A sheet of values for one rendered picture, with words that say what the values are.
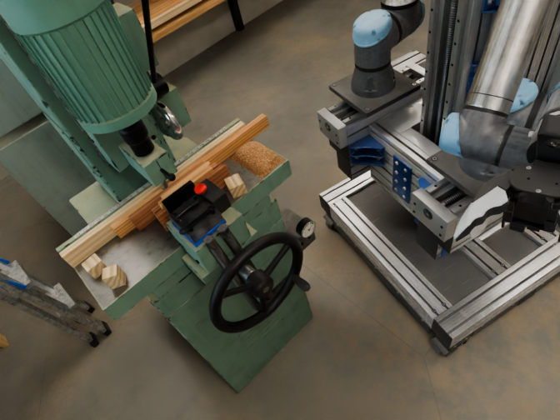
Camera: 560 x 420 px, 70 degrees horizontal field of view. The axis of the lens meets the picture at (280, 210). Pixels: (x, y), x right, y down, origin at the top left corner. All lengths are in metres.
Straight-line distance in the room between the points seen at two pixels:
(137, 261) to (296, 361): 0.94
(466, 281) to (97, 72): 1.40
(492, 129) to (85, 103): 0.75
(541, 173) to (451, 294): 1.10
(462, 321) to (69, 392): 1.65
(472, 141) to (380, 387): 1.15
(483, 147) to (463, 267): 0.98
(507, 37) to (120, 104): 0.71
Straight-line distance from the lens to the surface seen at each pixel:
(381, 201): 1.89
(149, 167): 1.01
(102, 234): 1.13
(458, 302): 1.63
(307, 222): 1.23
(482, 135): 0.79
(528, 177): 0.60
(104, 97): 0.88
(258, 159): 1.10
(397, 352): 1.77
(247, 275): 1.01
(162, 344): 2.00
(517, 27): 0.81
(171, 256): 1.03
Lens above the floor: 1.66
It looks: 49 degrees down
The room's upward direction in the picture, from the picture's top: 17 degrees counter-clockwise
